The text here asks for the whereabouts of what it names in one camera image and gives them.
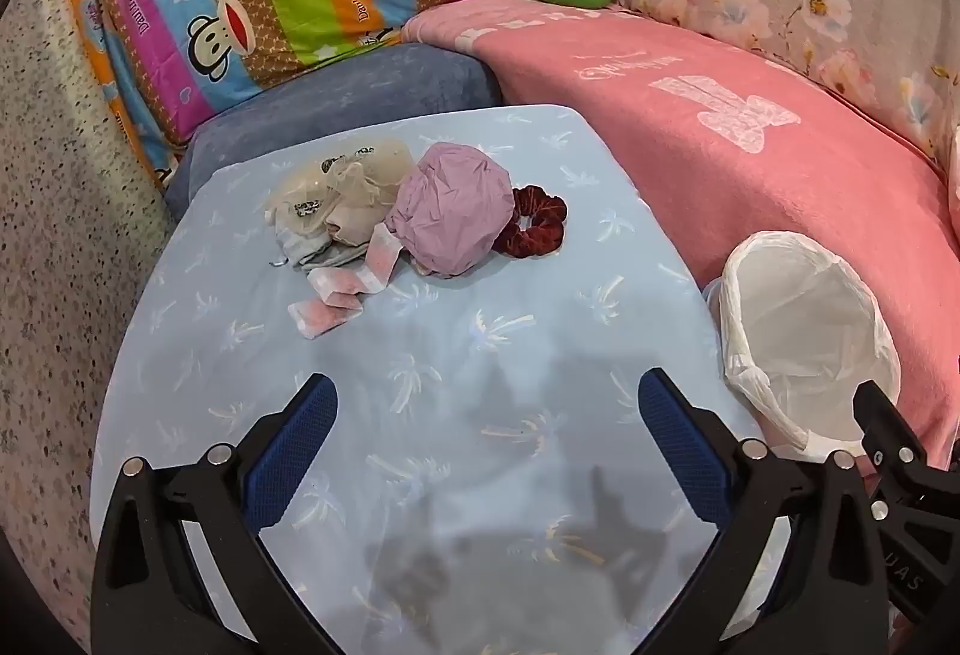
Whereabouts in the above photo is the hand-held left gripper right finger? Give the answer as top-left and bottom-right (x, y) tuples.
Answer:
(570, 368), (897, 655)

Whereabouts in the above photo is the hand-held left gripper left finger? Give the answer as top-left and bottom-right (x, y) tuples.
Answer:
(90, 373), (340, 655)

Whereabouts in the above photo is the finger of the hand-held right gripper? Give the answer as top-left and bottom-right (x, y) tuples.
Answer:
(853, 380), (947, 502)

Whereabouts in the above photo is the white-lined trash bin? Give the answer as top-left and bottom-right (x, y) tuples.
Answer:
(703, 231), (905, 465)

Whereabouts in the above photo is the grey-white sock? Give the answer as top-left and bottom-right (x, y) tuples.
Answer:
(271, 226), (376, 271)

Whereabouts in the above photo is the beige spotted scrunchie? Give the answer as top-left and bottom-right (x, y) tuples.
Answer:
(264, 137), (416, 245)

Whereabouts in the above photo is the pink and white wrapper strip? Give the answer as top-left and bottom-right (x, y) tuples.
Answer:
(289, 224), (400, 341)

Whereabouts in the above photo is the light blue palm-print tablecloth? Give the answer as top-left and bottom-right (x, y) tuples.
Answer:
(88, 104), (796, 655)

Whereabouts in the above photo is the dark red velvet scrunchie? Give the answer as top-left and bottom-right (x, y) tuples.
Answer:
(491, 184), (569, 259)

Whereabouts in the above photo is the pink blanket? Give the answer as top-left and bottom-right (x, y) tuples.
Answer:
(401, 0), (960, 476)

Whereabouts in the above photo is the blue-grey cushion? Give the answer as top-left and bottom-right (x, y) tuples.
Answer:
(163, 41), (505, 221)

